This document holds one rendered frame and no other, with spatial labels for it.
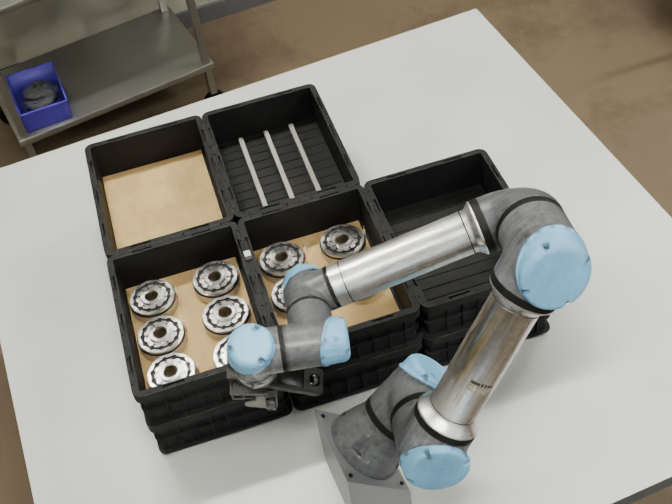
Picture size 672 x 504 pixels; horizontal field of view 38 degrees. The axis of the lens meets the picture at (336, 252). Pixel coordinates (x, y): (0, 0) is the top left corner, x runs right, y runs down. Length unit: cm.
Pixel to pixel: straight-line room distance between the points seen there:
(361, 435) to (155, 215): 86
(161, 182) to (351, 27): 200
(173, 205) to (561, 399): 103
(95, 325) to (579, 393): 113
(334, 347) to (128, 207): 105
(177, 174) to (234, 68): 175
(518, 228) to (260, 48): 288
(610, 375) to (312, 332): 85
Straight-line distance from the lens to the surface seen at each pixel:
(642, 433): 213
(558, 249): 149
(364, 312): 213
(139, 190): 251
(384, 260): 163
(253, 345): 153
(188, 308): 221
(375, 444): 186
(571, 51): 416
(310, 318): 157
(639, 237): 246
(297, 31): 437
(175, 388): 197
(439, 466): 171
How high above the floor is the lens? 249
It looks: 48 degrees down
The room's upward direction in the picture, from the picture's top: 9 degrees counter-clockwise
